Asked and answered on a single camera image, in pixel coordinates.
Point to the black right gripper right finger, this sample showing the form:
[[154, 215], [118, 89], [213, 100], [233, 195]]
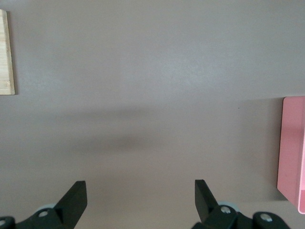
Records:
[[207, 205]]

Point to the brown table cover mat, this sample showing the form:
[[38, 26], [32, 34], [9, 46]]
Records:
[[152, 71]]

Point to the pink plastic box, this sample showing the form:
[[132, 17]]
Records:
[[291, 152]]

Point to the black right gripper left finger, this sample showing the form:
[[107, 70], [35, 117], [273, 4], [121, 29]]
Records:
[[69, 207]]

